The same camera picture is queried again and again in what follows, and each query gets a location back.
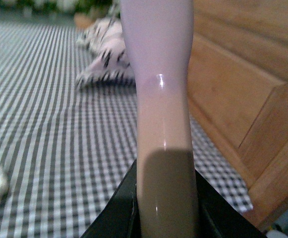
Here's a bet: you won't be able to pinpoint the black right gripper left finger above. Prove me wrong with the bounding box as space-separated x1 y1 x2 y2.
82 161 140 238

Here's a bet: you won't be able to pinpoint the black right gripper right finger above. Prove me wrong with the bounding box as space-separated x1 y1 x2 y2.
195 172 266 238

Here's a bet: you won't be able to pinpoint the wooden headboard panel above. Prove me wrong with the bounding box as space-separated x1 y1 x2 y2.
188 0 288 230

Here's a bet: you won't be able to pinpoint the beige hand brush black bristles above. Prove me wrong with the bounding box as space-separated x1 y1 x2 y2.
120 0 199 238

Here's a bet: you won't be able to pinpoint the black white checkered cloth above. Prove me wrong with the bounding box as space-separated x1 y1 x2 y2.
0 19 254 238

